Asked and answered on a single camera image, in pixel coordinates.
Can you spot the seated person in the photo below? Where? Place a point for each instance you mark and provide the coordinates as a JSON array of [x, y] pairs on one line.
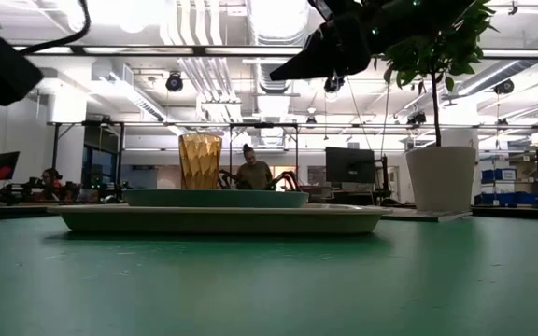
[[53, 184]]

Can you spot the black background robot arm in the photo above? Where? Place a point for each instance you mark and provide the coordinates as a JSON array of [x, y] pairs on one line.
[[285, 179], [229, 179]]

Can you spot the black ceiling camera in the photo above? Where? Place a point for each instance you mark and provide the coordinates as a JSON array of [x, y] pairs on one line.
[[417, 118], [504, 87], [333, 85], [174, 82]]

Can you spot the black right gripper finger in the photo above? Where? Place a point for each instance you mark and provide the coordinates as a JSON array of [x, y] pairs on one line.
[[329, 53]]

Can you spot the standing person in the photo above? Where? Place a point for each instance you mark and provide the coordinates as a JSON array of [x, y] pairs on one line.
[[254, 173]]

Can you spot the teal round plate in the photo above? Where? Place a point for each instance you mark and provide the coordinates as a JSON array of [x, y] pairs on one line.
[[215, 198]]

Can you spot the green leafy small tree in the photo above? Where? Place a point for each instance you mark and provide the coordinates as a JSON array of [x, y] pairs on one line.
[[437, 60]]

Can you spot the beige rectangular tray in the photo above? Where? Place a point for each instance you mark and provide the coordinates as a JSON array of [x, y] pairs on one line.
[[222, 221]]

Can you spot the blue storage bins with labels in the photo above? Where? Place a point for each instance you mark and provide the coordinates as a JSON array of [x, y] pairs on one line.
[[499, 175]]

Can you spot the white round plant pot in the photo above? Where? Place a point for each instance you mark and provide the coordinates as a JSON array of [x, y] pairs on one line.
[[442, 179]]

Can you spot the black metal frame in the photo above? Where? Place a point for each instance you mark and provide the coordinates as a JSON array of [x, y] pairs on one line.
[[263, 125]]

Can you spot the black monitor on arm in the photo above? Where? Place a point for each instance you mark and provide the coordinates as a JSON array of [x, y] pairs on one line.
[[4, 163]]

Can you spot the amber faceted plastic cup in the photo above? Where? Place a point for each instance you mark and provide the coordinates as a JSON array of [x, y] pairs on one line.
[[200, 161]]

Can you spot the flat board under pot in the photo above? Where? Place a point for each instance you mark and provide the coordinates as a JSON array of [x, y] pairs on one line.
[[430, 214]]

